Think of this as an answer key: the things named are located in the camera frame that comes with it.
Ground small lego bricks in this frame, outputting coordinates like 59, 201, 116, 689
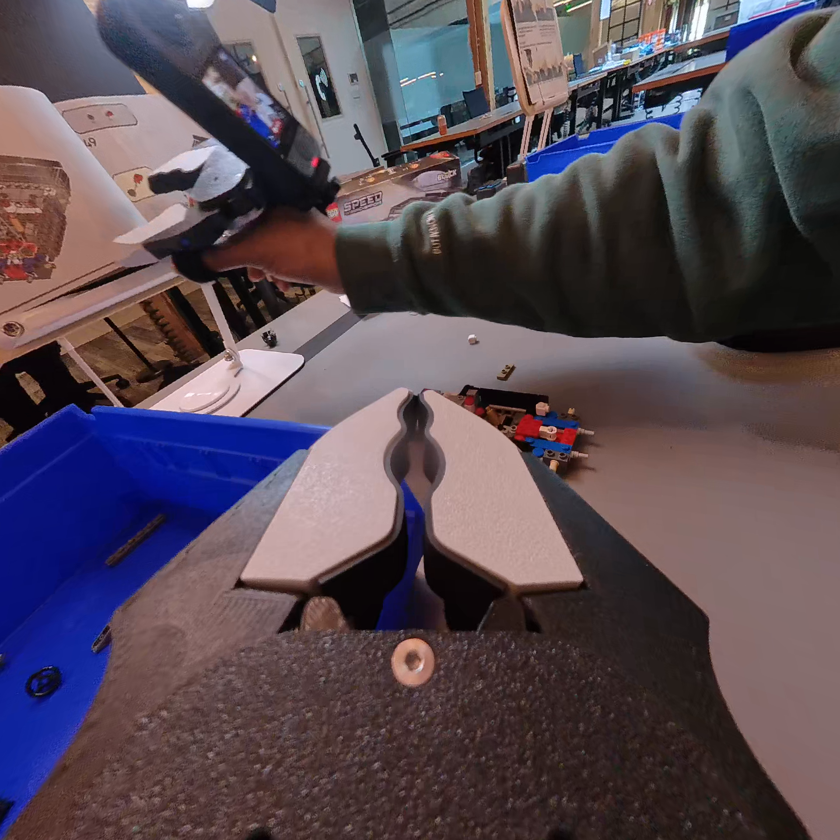
24, 510, 172, 703

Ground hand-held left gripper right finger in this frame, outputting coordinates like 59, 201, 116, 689
420, 390, 585, 628

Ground poster on wooden easel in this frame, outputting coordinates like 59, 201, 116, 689
504, 0, 573, 161

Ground blue bin with white label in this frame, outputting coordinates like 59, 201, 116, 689
524, 111, 691, 186

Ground partly built lego car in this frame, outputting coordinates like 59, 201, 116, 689
445, 384, 595, 476

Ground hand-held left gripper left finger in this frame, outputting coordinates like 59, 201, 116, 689
242, 388, 418, 628

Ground person's right forearm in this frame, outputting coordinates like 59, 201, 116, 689
334, 7, 840, 350

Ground open instruction booklet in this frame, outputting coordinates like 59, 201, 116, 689
0, 86, 221, 319

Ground blue plastic bin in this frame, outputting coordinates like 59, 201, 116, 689
725, 0, 823, 61
0, 403, 429, 840

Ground long wooden table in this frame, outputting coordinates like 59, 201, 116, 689
399, 101, 529, 161

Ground lego set box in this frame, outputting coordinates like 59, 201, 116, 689
329, 150, 468, 228

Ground white book stand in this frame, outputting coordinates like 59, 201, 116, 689
0, 256, 307, 420

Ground person's right hand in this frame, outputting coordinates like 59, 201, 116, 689
197, 210, 349, 294

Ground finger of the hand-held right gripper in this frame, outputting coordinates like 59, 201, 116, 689
113, 201, 235, 259
147, 142, 253, 200

